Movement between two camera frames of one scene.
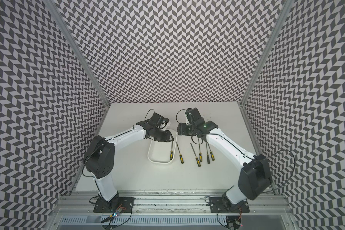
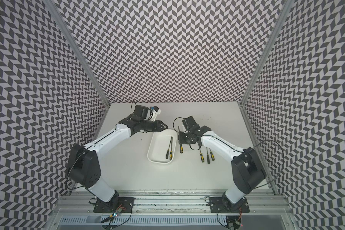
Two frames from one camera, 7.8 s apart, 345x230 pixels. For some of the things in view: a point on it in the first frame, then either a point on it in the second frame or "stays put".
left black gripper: (167, 137) → (158, 128)
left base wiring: (115, 214) stays put
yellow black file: (171, 155) stays put
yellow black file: (201, 159) stays put
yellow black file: (198, 162) → (180, 145)
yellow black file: (212, 154) stays put
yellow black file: (180, 155) → (167, 152)
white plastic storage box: (159, 152) stays put
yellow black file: (208, 157) stays put
